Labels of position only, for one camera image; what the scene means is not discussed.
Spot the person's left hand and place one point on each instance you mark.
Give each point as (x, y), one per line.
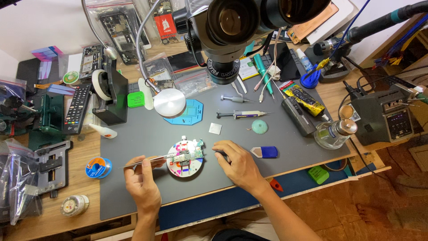
(143, 187)

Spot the person's right hand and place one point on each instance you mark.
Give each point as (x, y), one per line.
(242, 167)

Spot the silver metal tweezers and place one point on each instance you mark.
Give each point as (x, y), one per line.
(147, 161)

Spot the blue and white pry tool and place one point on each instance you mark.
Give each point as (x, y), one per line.
(267, 152)

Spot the orange pry tool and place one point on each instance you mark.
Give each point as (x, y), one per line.
(275, 184)

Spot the round white board holder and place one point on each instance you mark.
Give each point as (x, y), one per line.
(182, 169)

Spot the round pale green disc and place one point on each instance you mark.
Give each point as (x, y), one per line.
(259, 127)

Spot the blue shelf mat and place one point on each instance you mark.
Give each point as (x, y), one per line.
(214, 204)

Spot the square metal plate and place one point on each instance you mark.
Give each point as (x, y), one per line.
(215, 129)

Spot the green phone circuit board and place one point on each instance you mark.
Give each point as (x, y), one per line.
(197, 152)

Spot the blue solder spool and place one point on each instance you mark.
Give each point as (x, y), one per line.
(98, 167)

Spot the grey silicone work mat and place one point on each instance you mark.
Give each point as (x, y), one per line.
(147, 137)

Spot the flux syringe with black plunger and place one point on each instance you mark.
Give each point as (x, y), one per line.
(245, 114)

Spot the person's dark shorts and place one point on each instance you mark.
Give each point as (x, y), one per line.
(237, 235)

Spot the grey precision screwdriver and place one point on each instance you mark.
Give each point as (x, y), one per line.
(234, 99)

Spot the white glue bottle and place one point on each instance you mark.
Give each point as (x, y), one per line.
(103, 131)

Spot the blue stencil platform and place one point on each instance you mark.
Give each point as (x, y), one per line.
(190, 115)

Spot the black handheld electric tool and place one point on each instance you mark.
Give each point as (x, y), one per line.
(297, 115)

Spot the green plastic box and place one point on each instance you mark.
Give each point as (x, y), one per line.
(318, 174)

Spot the white plastic tweezers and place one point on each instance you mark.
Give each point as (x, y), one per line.
(239, 87)

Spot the round silver gooseneck lamp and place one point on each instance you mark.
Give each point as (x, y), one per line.
(169, 102)

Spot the yellow and black packet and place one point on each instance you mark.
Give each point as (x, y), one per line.
(302, 98)

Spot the grey metal board clamp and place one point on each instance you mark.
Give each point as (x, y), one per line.
(53, 167)

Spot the glass bottle with metal cap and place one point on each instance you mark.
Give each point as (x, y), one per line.
(331, 135)

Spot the black tape dispenser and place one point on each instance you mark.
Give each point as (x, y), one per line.
(113, 97)

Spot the teal screwdriver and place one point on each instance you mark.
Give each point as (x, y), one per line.
(262, 72)

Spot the white phone battery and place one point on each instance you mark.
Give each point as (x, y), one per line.
(249, 68)

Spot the black remote control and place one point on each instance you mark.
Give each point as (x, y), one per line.
(77, 108)

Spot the blue round tool stand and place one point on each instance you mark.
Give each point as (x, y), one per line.
(310, 80)

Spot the black smartphone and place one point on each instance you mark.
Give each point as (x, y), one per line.
(287, 62)

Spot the bagged small circuit board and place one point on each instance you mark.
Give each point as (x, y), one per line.
(159, 73)

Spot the round brass tin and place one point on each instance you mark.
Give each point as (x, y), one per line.
(345, 112)

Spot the dark green jig machine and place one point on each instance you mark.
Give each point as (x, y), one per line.
(50, 113)

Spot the white bottle with blue label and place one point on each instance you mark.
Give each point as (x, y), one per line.
(305, 60)

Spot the clear plastic bag with parts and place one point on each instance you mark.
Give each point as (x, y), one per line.
(16, 180)

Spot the green and white wick spool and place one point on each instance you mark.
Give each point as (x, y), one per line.
(71, 77)

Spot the person's foot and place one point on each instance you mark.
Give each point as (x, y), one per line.
(369, 214)

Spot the grey stereo microscope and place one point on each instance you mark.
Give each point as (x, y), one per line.
(230, 30)

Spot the small silver gooseneck lamp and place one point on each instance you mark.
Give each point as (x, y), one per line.
(108, 52)

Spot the dark grey soldering station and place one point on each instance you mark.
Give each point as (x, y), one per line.
(381, 117)

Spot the copper plate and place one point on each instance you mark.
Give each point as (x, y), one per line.
(312, 25)

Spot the bagged black phone housing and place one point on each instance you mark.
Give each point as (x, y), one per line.
(117, 30)

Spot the bagged board with red label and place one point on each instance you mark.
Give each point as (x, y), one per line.
(164, 23)

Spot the white box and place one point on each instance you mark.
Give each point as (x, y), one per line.
(337, 23)

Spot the open black phone frame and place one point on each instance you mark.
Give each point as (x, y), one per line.
(91, 62)

